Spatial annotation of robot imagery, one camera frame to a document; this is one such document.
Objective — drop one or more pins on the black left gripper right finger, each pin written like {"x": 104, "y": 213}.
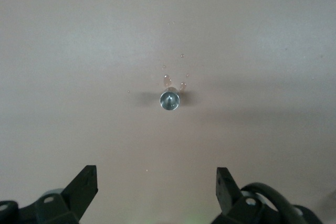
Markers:
{"x": 227, "y": 195}

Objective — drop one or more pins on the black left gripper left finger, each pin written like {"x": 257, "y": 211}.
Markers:
{"x": 81, "y": 192}

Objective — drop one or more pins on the metal jigger measuring cup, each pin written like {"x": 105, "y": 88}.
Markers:
{"x": 170, "y": 102}

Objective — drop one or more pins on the brown table mat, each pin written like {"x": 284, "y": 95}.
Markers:
{"x": 78, "y": 51}

